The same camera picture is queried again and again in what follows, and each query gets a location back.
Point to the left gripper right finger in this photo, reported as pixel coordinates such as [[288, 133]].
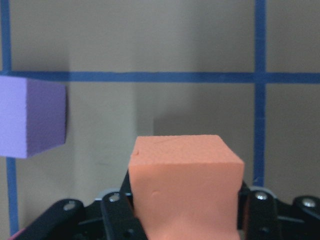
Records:
[[257, 217]]

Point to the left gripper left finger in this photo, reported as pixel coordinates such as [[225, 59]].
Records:
[[119, 220]]

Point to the orange foam block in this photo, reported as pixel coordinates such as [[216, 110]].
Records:
[[186, 187]]

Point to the purple foam block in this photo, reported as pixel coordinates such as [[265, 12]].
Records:
[[32, 116]]

